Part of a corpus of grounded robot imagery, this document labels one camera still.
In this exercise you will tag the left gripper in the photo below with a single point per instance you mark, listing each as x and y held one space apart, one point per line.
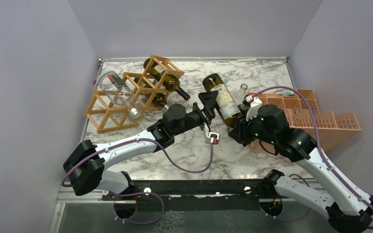
208 100

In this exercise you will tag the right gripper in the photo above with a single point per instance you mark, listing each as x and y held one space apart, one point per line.
240 131

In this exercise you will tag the green wine bottle black top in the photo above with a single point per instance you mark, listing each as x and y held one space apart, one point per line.
225 104

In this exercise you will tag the green wine bottle brown label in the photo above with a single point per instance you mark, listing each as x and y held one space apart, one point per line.
160 99

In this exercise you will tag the clear round glass bottle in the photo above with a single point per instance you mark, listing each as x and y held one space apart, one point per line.
118 92

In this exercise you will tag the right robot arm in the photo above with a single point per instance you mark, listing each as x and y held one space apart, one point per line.
347 208

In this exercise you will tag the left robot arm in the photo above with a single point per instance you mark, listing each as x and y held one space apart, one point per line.
87 167

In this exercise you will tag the green wine bottle silver neck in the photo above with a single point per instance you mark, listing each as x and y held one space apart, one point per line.
243 106

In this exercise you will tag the clear slim glass bottle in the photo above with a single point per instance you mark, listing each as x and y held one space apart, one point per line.
241 93

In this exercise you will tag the orange plastic crate rack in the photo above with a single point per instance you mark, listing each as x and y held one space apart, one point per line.
333 129

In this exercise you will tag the wooden wine rack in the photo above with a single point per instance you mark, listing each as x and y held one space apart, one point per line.
159 72

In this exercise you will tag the blue highlighter pen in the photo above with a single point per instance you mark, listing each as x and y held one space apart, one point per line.
226 80

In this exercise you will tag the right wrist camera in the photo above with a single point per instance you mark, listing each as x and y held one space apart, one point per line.
253 103

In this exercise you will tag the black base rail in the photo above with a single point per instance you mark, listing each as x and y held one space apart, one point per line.
195 195

